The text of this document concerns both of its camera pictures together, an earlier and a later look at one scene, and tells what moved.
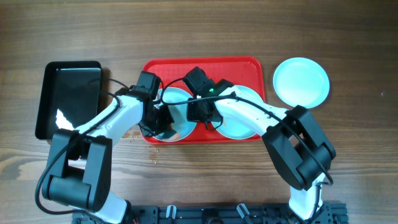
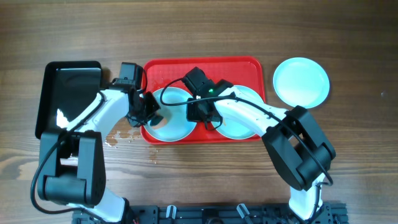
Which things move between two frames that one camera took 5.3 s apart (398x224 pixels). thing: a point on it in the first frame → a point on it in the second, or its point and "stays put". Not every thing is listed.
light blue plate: [178, 112] stays put
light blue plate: [300, 81] stays put
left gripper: [160, 123] → [149, 109]
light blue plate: [236, 129] stays put
